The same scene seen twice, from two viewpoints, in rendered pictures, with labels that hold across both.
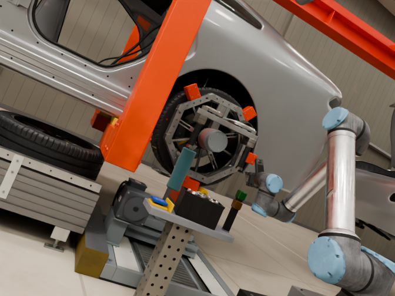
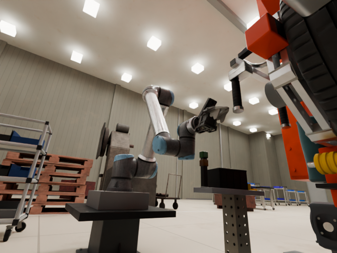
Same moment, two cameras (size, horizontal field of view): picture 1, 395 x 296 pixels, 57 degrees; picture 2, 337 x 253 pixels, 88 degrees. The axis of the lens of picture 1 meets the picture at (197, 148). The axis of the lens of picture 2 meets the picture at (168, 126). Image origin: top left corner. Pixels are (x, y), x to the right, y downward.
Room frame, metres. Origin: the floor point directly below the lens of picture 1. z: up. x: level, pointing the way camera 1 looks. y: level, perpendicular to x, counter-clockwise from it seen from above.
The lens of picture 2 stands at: (2.79, -0.66, 0.42)
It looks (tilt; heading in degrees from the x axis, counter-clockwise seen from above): 21 degrees up; 172
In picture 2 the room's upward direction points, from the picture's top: 3 degrees clockwise
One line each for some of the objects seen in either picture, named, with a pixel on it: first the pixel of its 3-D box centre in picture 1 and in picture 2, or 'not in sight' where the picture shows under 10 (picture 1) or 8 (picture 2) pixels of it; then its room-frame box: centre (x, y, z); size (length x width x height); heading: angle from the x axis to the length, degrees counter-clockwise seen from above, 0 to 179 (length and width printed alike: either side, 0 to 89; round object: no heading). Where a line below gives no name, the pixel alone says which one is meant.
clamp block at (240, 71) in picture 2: (248, 141); (239, 72); (2.21, -0.27, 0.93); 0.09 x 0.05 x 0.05; 19
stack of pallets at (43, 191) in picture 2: not in sight; (46, 182); (-0.80, -2.33, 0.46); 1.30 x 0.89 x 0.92; 112
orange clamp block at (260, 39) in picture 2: (247, 157); (266, 37); (2.45, -0.34, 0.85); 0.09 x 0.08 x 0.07; 109
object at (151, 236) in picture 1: (157, 231); not in sight; (2.51, 0.02, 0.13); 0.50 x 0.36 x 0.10; 109
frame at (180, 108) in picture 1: (208, 138); (319, 75); (2.35, -0.04, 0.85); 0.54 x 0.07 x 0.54; 109
